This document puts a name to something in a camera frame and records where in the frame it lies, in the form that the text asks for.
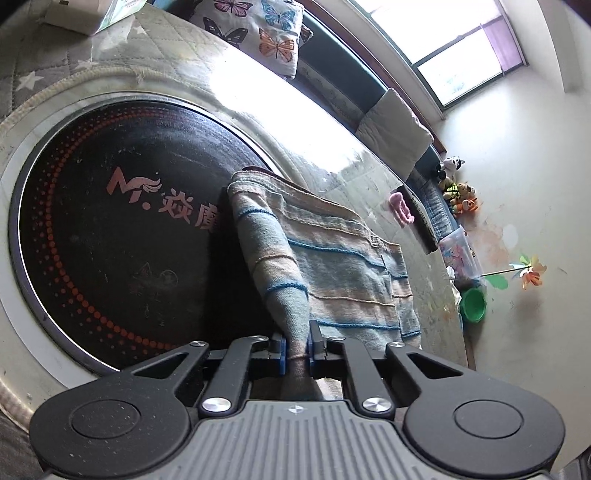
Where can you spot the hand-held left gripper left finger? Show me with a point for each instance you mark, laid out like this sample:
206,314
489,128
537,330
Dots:
281,355

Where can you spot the purple curtain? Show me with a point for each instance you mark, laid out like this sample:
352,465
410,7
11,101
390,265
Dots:
503,41

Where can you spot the dark patterned cushion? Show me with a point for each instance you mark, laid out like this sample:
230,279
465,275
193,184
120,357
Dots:
305,34

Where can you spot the window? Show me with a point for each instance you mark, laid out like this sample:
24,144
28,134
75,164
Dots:
461,69

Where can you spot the colourful pinwheel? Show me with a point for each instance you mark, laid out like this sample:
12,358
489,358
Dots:
531,272

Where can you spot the butterfly print pillow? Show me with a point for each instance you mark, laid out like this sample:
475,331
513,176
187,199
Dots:
258,27

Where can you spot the black white cow plush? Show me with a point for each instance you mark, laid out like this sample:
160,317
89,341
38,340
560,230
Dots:
451,168

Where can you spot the printed tissue box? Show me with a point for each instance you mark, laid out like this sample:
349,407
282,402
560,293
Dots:
127,7

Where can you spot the blue sofa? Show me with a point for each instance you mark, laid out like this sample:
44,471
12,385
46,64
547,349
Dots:
341,60

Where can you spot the black round hotplate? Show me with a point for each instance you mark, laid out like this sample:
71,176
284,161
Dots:
115,254

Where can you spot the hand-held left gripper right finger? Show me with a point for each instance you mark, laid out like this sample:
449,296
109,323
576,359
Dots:
312,350

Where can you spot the blue pink striped cloth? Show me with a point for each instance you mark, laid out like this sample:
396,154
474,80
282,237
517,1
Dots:
323,277

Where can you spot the plain grey pillow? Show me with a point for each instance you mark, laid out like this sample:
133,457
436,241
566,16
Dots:
392,129

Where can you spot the white cardboard box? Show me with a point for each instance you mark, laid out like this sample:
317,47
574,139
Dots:
74,16

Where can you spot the brown bear plush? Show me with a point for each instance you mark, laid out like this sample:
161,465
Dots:
455,191

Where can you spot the stuffed toys pile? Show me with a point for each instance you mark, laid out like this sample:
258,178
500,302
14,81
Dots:
466,203

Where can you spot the clear plastic toy box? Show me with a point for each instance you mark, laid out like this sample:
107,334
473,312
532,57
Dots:
459,254

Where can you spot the white crumpled cloth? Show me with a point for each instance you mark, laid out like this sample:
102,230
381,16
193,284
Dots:
455,288

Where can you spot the green plastic bowl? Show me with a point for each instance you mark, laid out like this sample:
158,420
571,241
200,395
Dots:
475,304

